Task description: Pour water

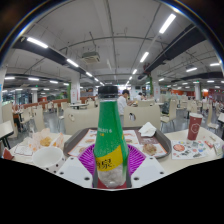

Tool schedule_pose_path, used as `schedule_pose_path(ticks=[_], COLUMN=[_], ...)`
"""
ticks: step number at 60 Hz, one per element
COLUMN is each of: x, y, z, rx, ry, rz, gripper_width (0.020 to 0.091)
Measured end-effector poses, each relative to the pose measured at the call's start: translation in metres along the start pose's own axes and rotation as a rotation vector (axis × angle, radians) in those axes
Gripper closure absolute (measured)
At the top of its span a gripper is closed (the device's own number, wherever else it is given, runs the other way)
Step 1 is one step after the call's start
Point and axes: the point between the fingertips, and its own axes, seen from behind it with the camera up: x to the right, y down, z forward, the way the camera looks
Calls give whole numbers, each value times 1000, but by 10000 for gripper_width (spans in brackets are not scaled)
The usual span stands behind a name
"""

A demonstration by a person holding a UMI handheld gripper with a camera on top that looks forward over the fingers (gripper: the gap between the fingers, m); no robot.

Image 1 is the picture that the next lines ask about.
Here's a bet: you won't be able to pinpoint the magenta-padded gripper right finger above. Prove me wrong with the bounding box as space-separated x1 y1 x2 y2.
126 143 170 189

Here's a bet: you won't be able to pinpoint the red paper cup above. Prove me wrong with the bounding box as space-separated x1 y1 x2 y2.
186 112 204 141

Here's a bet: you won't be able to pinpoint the beige chair with round hole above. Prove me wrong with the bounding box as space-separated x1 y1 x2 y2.
62 106 100 136
123 104 162 131

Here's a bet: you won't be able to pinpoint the small beige side table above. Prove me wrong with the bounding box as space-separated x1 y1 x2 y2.
0 120 15 150

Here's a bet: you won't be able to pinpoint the group of beige chairs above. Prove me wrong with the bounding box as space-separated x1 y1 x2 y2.
1 94 224 134

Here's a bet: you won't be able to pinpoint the white crumpled napkin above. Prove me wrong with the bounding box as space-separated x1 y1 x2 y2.
137 121 157 138

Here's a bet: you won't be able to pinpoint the printed paper tray liner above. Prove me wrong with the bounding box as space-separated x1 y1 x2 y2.
68 128 168 158

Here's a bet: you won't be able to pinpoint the white polka-dot mug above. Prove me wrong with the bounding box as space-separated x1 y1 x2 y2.
32 146 66 175

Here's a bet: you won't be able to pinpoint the person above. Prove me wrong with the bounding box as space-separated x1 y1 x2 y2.
116 88 135 128

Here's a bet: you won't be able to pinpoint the green-labelled clear drink bottle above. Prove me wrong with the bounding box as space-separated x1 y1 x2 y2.
92 85 130 189

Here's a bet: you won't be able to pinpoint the dark brown food tray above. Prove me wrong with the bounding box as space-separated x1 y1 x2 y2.
63 126 172 160

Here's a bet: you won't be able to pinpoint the ceiling light strips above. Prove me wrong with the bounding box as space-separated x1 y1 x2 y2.
2 13 223 95

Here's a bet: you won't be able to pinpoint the colourful printed leaflet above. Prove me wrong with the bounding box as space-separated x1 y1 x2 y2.
170 139 210 161

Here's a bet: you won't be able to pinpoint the fried food piece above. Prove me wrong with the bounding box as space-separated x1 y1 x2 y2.
142 142 158 156

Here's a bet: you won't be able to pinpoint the ceiling air conditioner unit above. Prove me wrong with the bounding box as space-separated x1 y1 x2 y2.
81 50 101 65

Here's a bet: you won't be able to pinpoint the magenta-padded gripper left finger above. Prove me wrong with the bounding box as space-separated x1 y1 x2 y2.
55 143 98 189

